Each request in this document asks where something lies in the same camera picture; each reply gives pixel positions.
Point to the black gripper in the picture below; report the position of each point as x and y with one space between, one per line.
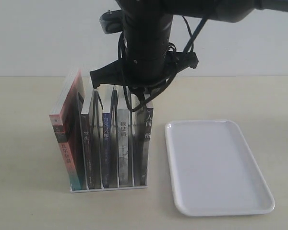
144 74

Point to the blue spine book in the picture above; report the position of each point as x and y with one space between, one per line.
108 155

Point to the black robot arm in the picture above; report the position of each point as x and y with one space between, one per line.
144 27

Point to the grey spine book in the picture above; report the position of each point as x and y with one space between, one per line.
123 136

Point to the black white spine book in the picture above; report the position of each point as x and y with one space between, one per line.
142 127

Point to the black spine thin book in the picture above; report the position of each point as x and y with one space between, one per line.
87 119

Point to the clear acrylic book rack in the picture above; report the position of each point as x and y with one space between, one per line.
99 147

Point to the pink red spine book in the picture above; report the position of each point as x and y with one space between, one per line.
65 120

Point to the white plastic tray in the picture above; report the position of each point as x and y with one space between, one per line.
213 171

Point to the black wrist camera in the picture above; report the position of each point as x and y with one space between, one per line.
111 22

